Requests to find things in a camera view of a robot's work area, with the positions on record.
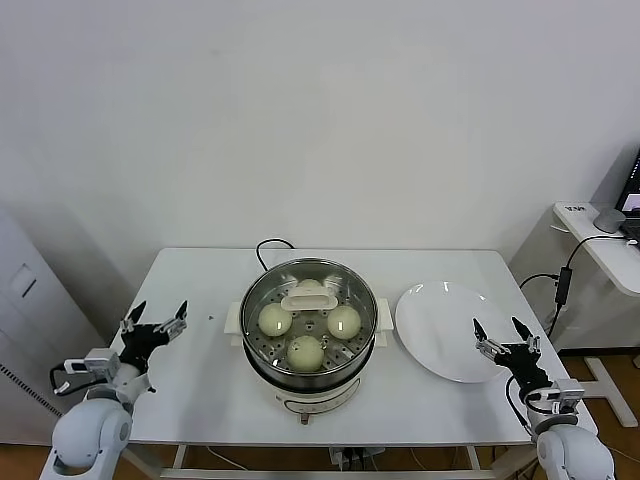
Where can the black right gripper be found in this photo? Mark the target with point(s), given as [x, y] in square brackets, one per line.
[525, 365]

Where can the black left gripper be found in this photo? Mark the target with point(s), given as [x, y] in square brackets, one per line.
[142, 342]

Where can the white steamed baozi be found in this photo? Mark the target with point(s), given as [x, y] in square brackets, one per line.
[309, 285]
[272, 320]
[345, 322]
[305, 354]

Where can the round glass pot lid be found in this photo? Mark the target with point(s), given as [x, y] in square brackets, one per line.
[307, 301]

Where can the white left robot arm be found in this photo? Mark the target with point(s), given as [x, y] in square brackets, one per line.
[90, 435]

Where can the perforated steel steamer basket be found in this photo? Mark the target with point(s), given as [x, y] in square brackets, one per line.
[257, 287]

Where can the white round plate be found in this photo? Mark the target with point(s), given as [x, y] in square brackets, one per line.
[440, 325]

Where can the white metal cabinet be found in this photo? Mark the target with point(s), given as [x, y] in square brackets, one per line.
[30, 300]

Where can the grey computer mouse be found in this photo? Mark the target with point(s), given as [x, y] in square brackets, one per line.
[610, 220]

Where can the cream electric pot base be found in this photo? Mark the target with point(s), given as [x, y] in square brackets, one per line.
[315, 400]

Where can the white power strip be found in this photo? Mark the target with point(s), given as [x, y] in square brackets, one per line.
[355, 457]

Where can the open laptop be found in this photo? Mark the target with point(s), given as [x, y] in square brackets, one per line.
[631, 185]

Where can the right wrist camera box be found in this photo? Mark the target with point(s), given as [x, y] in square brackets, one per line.
[562, 395]

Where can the white table frame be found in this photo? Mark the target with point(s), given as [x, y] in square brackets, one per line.
[250, 474]

